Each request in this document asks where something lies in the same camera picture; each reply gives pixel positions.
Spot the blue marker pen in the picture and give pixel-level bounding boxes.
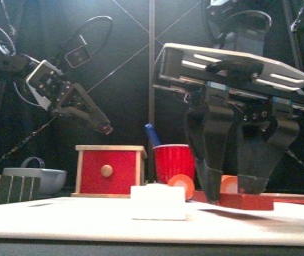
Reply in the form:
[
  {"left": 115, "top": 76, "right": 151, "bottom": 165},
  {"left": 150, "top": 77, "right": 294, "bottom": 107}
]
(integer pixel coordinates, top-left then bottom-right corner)
[{"left": 143, "top": 123, "right": 163, "bottom": 148}]

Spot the white rice block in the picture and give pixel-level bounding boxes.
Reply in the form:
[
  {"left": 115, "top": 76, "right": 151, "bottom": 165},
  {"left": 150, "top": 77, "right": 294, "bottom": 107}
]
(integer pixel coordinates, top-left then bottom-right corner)
[{"left": 130, "top": 183, "right": 189, "bottom": 221}]

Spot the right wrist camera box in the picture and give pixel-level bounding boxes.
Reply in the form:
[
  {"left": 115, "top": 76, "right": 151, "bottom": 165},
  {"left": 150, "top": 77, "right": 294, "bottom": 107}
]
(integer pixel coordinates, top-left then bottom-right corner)
[{"left": 221, "top": 27, "right": 269, "bottom": 57}]

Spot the grey vertical frame pole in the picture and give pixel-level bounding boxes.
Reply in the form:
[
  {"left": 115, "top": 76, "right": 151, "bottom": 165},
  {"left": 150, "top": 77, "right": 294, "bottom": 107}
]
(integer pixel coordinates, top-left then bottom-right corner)
[{"left": 147, "top": 0, "right": 158, "bottom": 184}]

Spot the grey bowl with handle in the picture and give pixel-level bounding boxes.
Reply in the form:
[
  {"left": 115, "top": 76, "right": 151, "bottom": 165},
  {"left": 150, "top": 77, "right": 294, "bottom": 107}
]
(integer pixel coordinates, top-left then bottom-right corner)
[{"left": 2, "top": 156, "right": 68, "bottom": 198}]

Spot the red wooden block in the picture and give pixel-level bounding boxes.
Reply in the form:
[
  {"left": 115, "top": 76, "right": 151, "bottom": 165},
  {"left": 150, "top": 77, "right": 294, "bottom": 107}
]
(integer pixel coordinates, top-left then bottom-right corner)
[{"left": 191, "top": 190, "right": 277, "bottom": 212}]

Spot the black looped camera cable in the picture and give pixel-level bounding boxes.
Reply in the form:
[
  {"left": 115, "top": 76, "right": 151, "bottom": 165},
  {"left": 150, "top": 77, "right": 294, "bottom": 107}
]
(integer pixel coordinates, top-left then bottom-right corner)
[{"left": 52, "top": 15, "right": 115, "bottom": 68}]

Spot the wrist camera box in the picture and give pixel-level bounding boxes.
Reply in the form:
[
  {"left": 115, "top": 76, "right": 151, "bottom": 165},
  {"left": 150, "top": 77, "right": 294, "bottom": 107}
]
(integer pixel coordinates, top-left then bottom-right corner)
[
  {"left": 221, "top": 27, "right": 269, "bottom": 57},
  {"left": 64, "top": 43, "right": 94, "bottom": 70}
]

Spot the flat red board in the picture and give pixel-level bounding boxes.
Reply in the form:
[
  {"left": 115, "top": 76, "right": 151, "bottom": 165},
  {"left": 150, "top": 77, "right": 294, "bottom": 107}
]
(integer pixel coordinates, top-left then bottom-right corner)
[{"left": 266, "top": 192, "right": 304, "bottom": 207}]

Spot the white cutting board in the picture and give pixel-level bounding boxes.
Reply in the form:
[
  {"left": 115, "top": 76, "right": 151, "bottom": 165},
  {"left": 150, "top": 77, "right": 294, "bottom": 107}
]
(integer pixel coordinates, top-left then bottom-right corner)
[{"left": 0, "top": 195, "right": 304, "bottom": 248}]

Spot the orange salmon slice toy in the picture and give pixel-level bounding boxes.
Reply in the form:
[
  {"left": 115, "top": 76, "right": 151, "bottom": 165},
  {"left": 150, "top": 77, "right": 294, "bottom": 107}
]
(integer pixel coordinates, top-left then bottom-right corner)
[
  {"left": 221, "top": 174, "right": 241, "bottom": 195},
  {"left": 167, "top": 173, "right": 197, "bottom": 201}
]

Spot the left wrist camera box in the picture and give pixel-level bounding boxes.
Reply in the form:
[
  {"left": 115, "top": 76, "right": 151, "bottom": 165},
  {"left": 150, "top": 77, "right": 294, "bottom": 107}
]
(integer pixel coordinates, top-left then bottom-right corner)
[{"left": 64, "top": 43, "right": 94, "bottom": 70}]

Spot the red ribbed plastic cup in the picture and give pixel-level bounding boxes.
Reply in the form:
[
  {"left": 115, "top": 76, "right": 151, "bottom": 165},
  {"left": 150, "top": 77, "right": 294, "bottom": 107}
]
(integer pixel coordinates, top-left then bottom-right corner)
[{"left": 152, "top": 143, "right": 198, "bottom": 193}]

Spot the white cube with green stripes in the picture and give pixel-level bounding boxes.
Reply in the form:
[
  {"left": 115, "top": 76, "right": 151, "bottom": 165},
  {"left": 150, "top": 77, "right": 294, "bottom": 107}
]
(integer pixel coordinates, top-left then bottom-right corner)
[{"left": 0, "top": 173, "right": 43, "bottom": 208}]

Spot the red wooden drawer box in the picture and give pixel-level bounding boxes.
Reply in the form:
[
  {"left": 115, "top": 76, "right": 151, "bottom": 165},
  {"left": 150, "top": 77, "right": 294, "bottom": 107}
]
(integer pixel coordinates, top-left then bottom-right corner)
[{"left": 71, "top": 144, "right": 148, "bottom": 199}]

